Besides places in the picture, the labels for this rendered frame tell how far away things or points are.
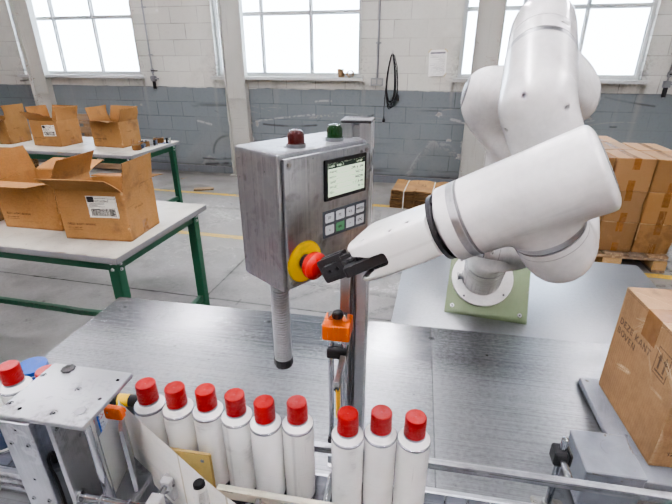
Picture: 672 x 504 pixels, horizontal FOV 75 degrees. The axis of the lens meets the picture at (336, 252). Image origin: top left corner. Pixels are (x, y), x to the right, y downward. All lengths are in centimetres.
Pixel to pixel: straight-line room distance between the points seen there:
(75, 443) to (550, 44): 83
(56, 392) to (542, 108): 74
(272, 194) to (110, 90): 715
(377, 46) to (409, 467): 553
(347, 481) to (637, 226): 370
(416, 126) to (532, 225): 559
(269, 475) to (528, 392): 68
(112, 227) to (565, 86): 206
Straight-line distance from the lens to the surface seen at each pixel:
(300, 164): 56
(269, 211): 58
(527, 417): 116
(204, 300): 294
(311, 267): 58
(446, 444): 104
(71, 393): 76
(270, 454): 79
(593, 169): 43
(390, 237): 47
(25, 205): 270
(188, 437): 84
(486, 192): 45
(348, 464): 76
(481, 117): 88
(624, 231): 417
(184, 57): 692
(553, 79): 57
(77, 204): 239
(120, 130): 481
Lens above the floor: 158
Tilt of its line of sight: 24 degrees down
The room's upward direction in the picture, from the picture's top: straight up
